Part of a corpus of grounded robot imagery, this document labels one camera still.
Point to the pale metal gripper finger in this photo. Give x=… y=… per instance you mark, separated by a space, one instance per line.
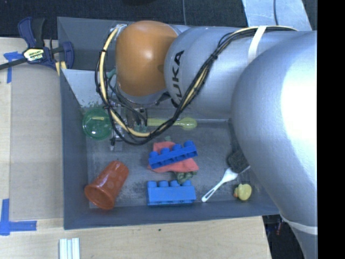
x=113 y=144
x=119 y=144

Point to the clear green plastic cup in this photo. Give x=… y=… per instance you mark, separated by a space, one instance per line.
x=94 y=125

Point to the orange plastic cup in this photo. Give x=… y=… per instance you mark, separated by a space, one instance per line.
x=107 y=183

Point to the grey metal bin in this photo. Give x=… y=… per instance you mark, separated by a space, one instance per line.
x=75 y=171

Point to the long thin blue toy brick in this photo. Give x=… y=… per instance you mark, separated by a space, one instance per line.
x=172 y=155

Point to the yellow-green plastic spoon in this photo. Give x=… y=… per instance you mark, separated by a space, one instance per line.
x=186 y=123

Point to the thick blue toy brick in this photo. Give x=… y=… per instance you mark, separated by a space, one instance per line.
x=169 y=194

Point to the green toy animal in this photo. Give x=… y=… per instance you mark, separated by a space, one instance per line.
x=184 y=176

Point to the pale wood flat board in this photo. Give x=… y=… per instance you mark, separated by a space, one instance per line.
x=35 y=144

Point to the white plastic spoon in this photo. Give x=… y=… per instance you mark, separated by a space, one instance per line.
x=223 y=179

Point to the yellow rubber duck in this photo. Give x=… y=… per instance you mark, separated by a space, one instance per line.
x=244 y=191

